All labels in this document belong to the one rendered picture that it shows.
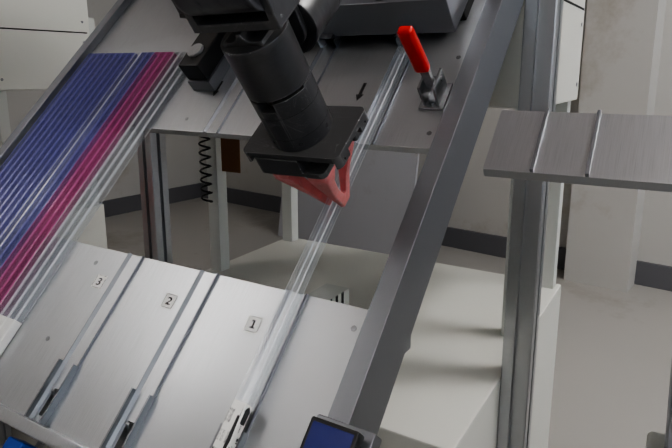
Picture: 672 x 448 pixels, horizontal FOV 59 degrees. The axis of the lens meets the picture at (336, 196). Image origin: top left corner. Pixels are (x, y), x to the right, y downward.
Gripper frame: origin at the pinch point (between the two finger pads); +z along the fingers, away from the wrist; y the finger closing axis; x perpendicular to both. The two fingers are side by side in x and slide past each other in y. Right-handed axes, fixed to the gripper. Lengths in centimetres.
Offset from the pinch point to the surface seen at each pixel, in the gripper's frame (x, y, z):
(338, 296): -11.2, 21.4, 43.7
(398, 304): 9.2, -9.7, 2.2
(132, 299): 14.9, 19.4, 2.7
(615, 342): -92, -12, 194
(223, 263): -17, 56, 51
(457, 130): -9.6, -9.8, -0.5
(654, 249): -164, -20, 227
